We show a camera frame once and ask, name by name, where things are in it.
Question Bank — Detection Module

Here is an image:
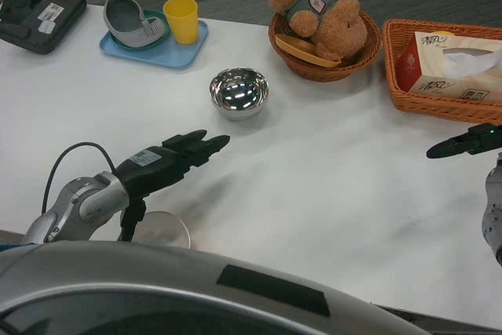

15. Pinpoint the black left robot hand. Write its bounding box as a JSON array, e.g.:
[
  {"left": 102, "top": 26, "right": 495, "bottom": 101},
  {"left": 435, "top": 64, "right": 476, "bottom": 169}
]
[{"left": 113, "top": 129, "right": 231, "bottom": 242}]

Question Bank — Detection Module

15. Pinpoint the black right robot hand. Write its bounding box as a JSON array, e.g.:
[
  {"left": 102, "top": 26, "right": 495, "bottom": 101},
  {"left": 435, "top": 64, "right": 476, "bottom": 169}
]
[{"left": 426, "top": 122, "right": 502, "bottom": 160}]

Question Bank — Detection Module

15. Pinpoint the translucent plastic bowl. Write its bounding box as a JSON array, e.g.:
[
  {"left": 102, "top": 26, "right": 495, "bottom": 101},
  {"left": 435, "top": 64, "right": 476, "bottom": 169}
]
[{"left": 133, "top": 211, "right": 192, "bottom": 249}]

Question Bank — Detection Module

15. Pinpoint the shiny steel bowl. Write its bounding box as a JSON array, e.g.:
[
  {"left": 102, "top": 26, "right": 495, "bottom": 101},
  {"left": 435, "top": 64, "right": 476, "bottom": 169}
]
[{"left": 208, "top": 67, "right": 271, "bottom": 122}]

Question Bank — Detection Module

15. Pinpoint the rectangular wicker basket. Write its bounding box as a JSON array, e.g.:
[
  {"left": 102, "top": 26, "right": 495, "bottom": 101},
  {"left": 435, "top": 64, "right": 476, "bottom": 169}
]
[{"left": 382, "top": 18, "right": 502, "bottom": 126}]

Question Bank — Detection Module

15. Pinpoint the tissue box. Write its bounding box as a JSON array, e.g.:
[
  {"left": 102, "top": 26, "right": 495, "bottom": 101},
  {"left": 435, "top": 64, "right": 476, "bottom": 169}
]
[{"left": 396, "top": 31, "right": 502, "bottom": 104}]

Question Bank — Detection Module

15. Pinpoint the light blue tray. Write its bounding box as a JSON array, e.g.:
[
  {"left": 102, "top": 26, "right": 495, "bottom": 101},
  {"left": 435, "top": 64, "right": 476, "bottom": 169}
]
[{"left": 99, "top": 19, "right": 209, "bottom": 71}]

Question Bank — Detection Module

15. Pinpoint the silver robot chest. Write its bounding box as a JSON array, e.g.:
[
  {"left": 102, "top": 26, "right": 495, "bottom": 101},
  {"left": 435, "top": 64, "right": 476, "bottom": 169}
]
[{"left": 0, "top": 240, "right": 432, "bottom": 335}]

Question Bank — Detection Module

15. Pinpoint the round wicker basket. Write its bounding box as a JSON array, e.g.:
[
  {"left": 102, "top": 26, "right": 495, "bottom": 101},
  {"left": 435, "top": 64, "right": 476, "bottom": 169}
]
[{"left": 267, "top": 8, "right": 384, "bottom": 83}]

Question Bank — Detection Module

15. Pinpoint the grey shoe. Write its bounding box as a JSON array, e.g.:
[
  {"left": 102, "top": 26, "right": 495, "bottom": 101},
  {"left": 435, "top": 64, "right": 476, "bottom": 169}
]
[{"left": 103, "top": 0, "right": 166, "bottom": 49}]

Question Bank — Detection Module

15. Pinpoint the yellow plastic cup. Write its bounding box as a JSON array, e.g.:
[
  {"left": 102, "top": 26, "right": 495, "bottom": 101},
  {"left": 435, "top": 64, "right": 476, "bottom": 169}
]
[{"left": 162, "top": 0, "right": 199, "bottom": 45}]

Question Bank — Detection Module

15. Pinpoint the green plate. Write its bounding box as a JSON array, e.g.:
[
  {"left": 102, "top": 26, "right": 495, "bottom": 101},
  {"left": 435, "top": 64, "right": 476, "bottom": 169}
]
[{"left": 109, "top": 9, "right": 172, "bottom": 52}]

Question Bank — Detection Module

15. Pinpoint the brown teddy bear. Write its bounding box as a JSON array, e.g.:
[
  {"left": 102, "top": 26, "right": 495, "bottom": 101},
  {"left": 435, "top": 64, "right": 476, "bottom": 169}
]
[{"left": 268, "top": 0, "right": 362, "bottom": 62}]

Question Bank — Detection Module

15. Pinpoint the orange wooden plate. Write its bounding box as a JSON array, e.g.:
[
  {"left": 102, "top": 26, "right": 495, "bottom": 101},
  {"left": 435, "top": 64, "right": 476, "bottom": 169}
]
[{"left": 275, "top": 33, "right": 342, "bottom": 68}]

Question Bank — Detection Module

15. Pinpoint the black equipment case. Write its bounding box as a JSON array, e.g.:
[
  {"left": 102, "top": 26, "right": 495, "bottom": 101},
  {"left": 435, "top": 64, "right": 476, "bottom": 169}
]
[{"left": 0, "top": 0, "right": 88, "bottom": 56}]

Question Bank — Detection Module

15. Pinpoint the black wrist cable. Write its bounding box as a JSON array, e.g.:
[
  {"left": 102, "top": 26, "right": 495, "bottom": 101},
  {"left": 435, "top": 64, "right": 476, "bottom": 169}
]
[{"left": 42, "top": 142, "right": 118, "bottom": 214}]

